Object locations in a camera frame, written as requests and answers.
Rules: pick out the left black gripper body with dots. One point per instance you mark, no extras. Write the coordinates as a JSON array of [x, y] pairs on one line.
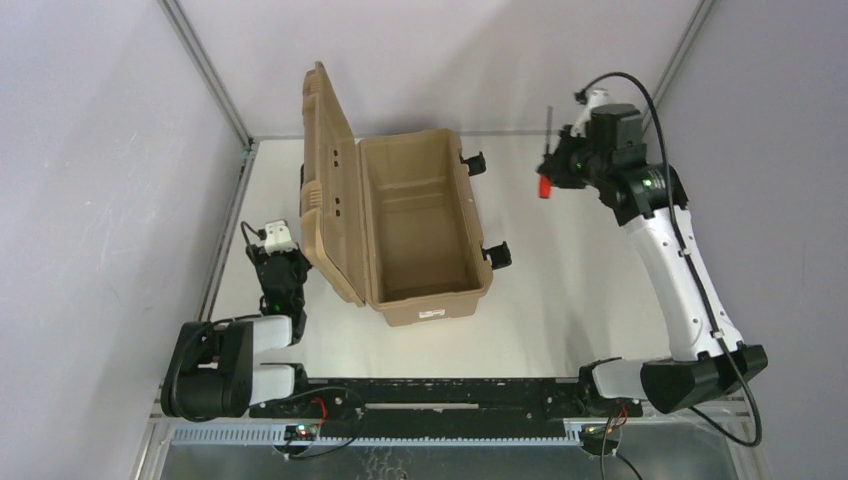
[[279, 263]]

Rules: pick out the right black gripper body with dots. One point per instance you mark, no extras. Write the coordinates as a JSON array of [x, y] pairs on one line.
[[563, 165]]

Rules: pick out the red handled screwdriver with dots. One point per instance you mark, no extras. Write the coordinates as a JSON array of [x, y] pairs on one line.
[[544, 185]]

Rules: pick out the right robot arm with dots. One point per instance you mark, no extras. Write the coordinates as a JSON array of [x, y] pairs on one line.
[[708, 357]]

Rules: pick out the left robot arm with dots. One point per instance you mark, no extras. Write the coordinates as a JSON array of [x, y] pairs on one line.
[[212, 372]]

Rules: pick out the tan plastic toolbox bin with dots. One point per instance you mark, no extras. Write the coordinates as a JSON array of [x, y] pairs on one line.
[[391, 222]]

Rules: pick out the black toolbox latch far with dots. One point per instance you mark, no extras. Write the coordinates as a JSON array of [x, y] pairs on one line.
[[475, 165]]

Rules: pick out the black toolbox latch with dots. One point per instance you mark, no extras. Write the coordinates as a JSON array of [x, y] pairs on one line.
[[475, 165], [498, 256]]

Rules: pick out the black toolbox latch near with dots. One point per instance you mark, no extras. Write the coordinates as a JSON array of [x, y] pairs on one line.
[[498, 256]]

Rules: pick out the white barcode label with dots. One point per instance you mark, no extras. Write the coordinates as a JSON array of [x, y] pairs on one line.
[[432, 314]]

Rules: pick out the left circuit board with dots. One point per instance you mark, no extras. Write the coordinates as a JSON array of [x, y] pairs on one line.
[[301, 433]]

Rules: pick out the circuit board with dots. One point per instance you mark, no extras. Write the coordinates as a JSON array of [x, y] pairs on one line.
[[301, 433], [598, 441]]

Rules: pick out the right circuit board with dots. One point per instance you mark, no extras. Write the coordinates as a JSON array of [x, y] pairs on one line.
[[598, 441]]

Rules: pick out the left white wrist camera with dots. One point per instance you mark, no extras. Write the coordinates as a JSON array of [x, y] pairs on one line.
[[278, 238]]

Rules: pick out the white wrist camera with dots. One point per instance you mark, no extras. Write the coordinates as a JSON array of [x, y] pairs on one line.
[[593, 99], [278, 238]]

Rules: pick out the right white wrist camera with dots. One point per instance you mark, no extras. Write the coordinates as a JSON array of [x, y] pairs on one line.
[[593, 99]]

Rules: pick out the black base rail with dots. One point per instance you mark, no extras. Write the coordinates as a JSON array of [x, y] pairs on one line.
[[453, 408]]

